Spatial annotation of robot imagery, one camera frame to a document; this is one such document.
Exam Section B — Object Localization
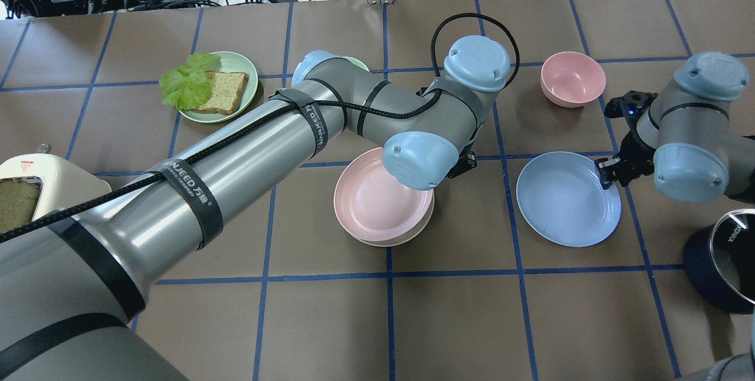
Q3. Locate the dark blue pot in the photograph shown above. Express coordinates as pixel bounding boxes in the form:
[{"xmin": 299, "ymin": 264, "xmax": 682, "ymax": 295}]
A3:
[{"xmin": 683, "ymin": 208, "xmax": 754, "ymax": 314}]

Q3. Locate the white toaster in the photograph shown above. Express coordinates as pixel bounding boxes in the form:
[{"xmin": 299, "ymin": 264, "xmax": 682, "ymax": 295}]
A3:
[{"xmin": 1, "ymin": 143, "xmax": 111, "ymax": 221}]

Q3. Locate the blue plate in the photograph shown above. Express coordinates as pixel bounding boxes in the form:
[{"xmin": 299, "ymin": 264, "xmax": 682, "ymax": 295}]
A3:
[{"xmin": 516, "ymin": 152, "xmax": 622, "ymax": 248}]

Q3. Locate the green bowl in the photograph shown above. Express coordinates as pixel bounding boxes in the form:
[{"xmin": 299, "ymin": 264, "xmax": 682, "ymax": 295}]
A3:
[{"xmin": 342, "ymin": 56, "xmax": 370, "ymax": 72}]

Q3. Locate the green plate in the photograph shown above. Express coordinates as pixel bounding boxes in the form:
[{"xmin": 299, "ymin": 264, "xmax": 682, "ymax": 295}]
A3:
[{"xmin": 179, "ymin": 51, "xmax": 259, "ymax": 124}]

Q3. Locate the bread slice in toaster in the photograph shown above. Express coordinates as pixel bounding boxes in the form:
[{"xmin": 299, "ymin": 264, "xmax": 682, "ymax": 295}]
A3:
[{"xmin": 1, "ymin": 179, "xmax": 41, "ymax": 233}]

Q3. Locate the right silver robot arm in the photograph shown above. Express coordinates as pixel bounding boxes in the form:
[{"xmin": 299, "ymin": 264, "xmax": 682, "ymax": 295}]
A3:
[{"xmin": 595, "ymin": 51, "xmax": 753, "ymax": 316}]

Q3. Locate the bread slice on plate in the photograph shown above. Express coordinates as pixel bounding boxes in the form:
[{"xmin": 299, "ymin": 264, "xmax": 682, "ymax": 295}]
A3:
[{"xmin": 192, "ymin": 70, "xmax": 248, "ymax": 116}]

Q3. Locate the pink plate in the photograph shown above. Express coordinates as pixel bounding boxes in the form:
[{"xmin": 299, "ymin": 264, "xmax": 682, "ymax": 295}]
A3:
[{"xmin": 333, "ymin": 147, "xmax": 435, "ymax": 241}]

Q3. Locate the pink bowl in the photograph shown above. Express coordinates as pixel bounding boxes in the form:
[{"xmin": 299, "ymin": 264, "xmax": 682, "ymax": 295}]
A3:
[{"xmin": 540, "ymin": 51, "xmax": 607, "ymax": 109}]

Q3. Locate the white plate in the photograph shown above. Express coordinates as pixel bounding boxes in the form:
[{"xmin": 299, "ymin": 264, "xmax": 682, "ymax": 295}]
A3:
[{"xmin": 355, "ymin": 196, "xmax": 436, "ymax": 248}]

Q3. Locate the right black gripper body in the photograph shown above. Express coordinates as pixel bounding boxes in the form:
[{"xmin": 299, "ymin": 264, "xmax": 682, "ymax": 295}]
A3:
[{"xmin": 594, "ymin": 91, "xmax": 658, "ymax": 187}]

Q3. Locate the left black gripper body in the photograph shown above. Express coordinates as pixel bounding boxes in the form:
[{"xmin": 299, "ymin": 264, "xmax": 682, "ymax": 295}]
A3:
[{"xmin": 446, "ymin": 148, "xmax": 477, "ymax": 179}]

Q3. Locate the green lettuce leaf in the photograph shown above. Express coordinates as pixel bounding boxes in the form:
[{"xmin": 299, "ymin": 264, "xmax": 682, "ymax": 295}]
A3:
[{"xmin": 159, "ymin": 52, "xmax": 221, "ymax": 110}]

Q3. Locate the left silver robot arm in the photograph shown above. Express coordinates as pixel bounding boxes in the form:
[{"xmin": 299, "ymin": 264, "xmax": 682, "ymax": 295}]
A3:
[{"xmin": 1, "ymin": 36, "xmax": 517, "ymax": 380}]

